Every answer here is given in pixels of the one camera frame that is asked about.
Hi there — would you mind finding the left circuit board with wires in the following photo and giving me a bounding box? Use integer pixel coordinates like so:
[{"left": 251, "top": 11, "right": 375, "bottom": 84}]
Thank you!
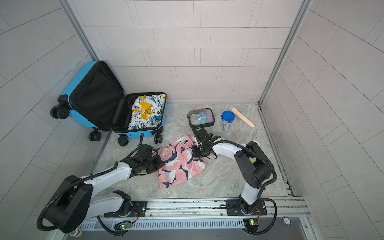
[{"left": 114, "top": 221, "right": 133, "bottom": 232}]

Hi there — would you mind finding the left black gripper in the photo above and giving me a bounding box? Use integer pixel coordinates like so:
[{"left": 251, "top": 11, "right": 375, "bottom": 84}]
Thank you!
[{"left": 142, "top": 154, "right": 168, "bottom": 174}]

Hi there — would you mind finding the clear black-trimmed toiletry pouch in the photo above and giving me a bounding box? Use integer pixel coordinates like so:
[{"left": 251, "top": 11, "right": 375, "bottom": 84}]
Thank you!
[{"left": 187, "top": 108, "right": 215, "bottom": 129}]

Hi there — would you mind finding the circuit board with wires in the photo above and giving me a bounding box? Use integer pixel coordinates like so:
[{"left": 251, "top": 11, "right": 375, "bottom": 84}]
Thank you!
[
  {"left": 243, "top": 219, "right": 260, "bottom": 233},
  {"left": 114, "top": 221, "right": 133, "bottom": 232}
]

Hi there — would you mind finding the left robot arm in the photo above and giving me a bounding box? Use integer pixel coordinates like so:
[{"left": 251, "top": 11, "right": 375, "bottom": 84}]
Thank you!
[{"left": 37, "top": 144, "right": 165, "bottom": 234}]

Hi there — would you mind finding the white ventilation grille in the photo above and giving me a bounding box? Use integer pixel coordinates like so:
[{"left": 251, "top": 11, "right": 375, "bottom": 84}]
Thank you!
[{"left": 80, "top": 219, "right": 245, "bottom": 231}]

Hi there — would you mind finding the round blue white sticker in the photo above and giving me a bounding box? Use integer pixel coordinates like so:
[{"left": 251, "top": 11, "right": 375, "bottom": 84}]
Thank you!
[{"left": 282, "top": 216, "right": 292, "bottom": 227}]

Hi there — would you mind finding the right circuit board with wires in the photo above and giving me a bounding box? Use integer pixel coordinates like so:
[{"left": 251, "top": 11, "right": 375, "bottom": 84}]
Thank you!
[{"left": 243, "top": 219, "right": 260, "bottom": 233}]

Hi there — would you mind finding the clear jar with blue lid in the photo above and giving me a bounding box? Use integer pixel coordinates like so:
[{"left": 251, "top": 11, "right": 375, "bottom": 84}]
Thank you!
[{"left": 221, "top": 111, "right": 236, "bottom": 132}]

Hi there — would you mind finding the white yellow blue patterned shirt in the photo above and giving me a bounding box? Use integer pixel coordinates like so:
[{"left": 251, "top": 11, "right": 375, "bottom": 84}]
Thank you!
[{"left": 128, "top": 94, "right": 166, "bottom": 130}]

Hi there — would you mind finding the pink navy patterned garment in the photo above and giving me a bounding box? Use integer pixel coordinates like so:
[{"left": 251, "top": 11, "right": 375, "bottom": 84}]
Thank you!
[{"left": 158, "top": 135, "right": 207, "bottom": 189}]

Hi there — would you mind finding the blue hard-shell suitcase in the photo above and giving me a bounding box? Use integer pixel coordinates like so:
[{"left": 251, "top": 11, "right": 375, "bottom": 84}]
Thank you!
[{"left": 50, "top": 61, "right": 167, "bottom": 147}]

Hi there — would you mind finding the beige wooden handle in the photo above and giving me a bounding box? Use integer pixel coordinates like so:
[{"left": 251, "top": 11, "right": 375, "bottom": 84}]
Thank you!
[{"left": 229, "top": 106, "right": 255, "bottom": 128}]

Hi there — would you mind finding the aluminium mounting rail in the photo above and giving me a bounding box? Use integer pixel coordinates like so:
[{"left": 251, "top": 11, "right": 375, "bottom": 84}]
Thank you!
[{"left": 59, "top": 196, "right": 310, "bottom": 222}]

